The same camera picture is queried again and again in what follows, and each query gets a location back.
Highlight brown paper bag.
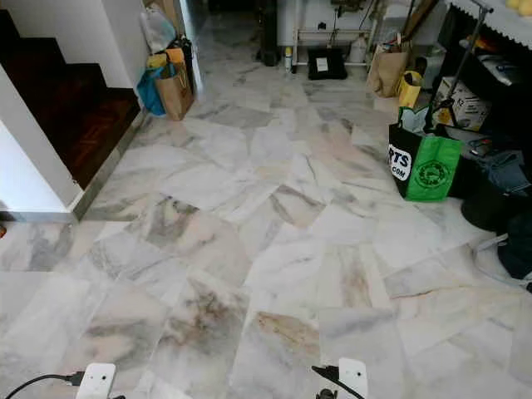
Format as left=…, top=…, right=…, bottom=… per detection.
left=367, top=42, right=411, bottom=99
left=155, top=62, right=196, bottom=122

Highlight white lace tablecloth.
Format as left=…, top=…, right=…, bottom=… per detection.
left=445, top=0, right=532, bottom=51

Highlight white plastic bag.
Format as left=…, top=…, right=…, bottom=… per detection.
left=141, top=7, right=177, bottom=55

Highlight green tote bag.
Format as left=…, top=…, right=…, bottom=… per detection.
left=406, top=129, right=463, bottom=203

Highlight dark wooden staircase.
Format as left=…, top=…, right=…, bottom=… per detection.
left=0, top=10, right=142, bottom=190

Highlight white cardboard box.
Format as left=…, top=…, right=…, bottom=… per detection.
left=435, top=76, right=493, bottom=131

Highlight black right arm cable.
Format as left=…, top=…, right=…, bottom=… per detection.
left=311, top=364, right=352, bottom=399

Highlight white metal rack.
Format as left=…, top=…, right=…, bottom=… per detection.
left=278, top=0, right=383, bottom=69

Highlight white floor cable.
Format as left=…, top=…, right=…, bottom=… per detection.
left=472, top=233, right=529, bottom=288

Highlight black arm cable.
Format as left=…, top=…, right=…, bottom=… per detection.
left=4, top=372, right=86, bottom=399
left=311, top=364, right=352, bottom=399

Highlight clear plastic bottle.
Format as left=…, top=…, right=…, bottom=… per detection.
left=347, top=33, right=369, bottom=66

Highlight blue shopping bag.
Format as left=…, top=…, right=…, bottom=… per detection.
left=137, top=66, right=167, bottom=117

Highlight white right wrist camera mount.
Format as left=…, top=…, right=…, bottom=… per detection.
left=337, top=357, right=369, bottom=399

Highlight black printed tote bag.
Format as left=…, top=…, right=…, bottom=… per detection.
left=387, top=108, right=433, bottom=196

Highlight black tripod stand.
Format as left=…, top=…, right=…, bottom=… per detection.
left=424, top=0, right=495, bottom=134

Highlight blue jeans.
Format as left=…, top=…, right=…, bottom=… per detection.
left=478, top=150, right=532, bottom=196

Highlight black box with white label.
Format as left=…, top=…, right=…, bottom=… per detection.
left=307, top=47, right=348, bottom=81

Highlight yellow bag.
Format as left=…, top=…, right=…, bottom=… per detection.
left=397, top=71, right=425, bottom=109

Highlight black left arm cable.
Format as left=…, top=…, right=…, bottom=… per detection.
left=4, top=372, right=86, bottom=399

